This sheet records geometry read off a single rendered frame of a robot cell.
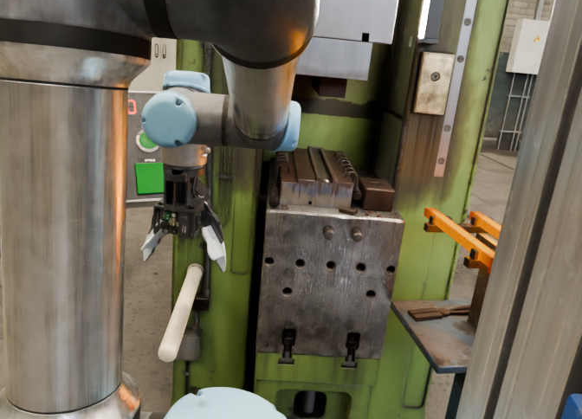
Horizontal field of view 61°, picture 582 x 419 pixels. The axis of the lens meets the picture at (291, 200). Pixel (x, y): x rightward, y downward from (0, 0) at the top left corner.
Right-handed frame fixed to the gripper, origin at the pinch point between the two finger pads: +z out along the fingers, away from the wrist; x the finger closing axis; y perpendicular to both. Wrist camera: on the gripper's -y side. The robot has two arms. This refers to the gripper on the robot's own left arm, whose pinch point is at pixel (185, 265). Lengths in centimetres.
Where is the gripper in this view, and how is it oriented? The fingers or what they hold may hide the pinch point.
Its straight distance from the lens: 95.5
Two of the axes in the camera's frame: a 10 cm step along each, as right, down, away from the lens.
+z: -0.9, 9.5, 3.1
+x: 9.9, 1.2, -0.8
